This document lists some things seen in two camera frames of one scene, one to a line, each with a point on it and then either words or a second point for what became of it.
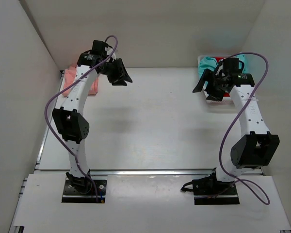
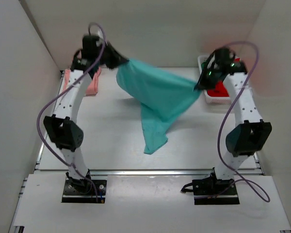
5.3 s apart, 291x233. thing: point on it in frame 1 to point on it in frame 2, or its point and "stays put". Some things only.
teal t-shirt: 205,63 to 161,94
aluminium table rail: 148,171 stays put
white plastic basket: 225,99 stays put
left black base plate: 71,194 stays put
